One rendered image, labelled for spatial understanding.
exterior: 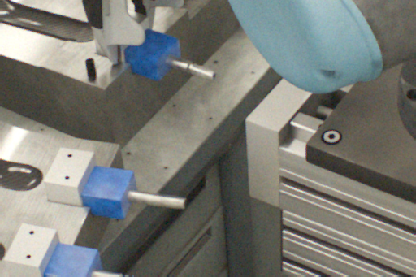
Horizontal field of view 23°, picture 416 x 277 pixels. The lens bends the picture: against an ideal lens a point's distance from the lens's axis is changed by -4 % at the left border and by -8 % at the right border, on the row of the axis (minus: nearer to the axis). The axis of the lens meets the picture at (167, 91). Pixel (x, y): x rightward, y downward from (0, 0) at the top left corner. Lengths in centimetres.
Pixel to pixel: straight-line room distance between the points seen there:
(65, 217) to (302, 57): 45
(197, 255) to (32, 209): 41
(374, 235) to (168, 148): 34
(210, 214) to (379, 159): 63
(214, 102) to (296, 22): 61
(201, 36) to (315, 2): 65
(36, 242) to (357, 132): 32
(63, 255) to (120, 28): 25
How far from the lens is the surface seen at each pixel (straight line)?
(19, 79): 116
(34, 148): 107
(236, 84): 120
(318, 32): 56
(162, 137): 114
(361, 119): 78
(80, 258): 93
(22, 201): 101
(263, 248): 157
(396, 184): 74
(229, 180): 135
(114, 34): 106
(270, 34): 62
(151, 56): 108
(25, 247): 93
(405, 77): 78
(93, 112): 110
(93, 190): 99
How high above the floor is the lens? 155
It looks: 39 degrees down
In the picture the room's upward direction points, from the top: 7 degrees counter-clockwise
